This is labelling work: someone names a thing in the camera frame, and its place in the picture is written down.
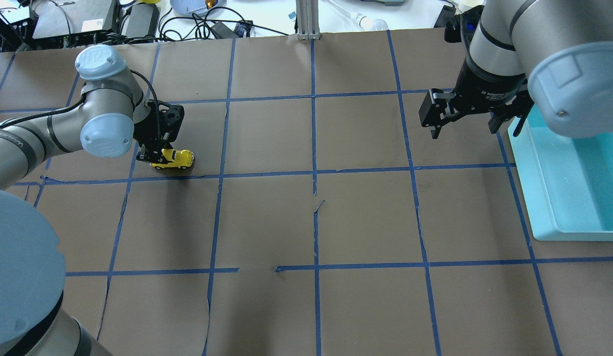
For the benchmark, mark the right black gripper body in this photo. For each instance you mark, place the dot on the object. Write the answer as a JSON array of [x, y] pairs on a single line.
[[486, 90]]

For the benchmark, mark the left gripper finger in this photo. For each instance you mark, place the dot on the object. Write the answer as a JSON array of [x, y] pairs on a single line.
[[167, 156], [143, 154]]

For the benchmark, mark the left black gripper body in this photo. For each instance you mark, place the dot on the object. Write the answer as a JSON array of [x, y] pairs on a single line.
[[144, 132]]

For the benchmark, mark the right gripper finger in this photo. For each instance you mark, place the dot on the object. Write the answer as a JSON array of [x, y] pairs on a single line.
[[522, 117], [435, 131]]

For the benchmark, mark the yellow beetle toy car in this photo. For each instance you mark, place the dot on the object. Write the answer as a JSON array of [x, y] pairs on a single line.
[[177, 159]]

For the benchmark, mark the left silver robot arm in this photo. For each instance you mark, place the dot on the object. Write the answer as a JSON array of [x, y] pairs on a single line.
[[111, 115]]

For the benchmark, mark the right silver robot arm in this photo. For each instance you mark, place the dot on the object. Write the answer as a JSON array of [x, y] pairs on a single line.
[[556, 55]]

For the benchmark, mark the turquoise plastic bin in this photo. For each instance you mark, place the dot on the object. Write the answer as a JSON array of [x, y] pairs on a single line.
[[567, 183]]

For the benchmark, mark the black power adapter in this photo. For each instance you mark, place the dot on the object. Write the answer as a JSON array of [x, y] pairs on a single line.
[[140, 21]]

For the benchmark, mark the aluminium frame post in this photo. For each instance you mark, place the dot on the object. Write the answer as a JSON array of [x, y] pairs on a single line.
[[308, 20]]

